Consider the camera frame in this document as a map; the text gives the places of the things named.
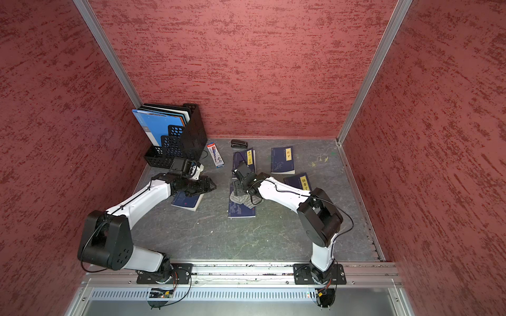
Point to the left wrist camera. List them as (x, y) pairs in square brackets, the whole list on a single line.
[(185, 168)]

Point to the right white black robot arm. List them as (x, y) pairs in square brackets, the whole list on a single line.
[(320, 218)]

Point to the pencil box white blue red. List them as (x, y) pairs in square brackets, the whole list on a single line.
[(216, 156)]

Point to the navy book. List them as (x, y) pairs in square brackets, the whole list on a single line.
[(185, 202), (237, 211), (247, 156), (300, 181), (282, 161)]

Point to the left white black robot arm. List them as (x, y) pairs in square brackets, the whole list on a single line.
[(107, 241)]

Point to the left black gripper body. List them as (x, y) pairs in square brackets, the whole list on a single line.
[(191, 187)]

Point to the dark folders in organizer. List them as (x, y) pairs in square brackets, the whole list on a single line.
[(184, 112)]

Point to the blue folder in organizer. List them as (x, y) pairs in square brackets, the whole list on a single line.
[(155, 125)]

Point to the aluminium mounting rail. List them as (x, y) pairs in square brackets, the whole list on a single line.
[(258, 274)]

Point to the grey striped wiping cloth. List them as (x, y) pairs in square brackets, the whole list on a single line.
[(246, 200)]

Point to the black mesh file organizer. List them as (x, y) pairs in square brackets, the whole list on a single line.
[(186, 142)]

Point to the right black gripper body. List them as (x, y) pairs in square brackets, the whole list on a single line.
[(240, 187)]

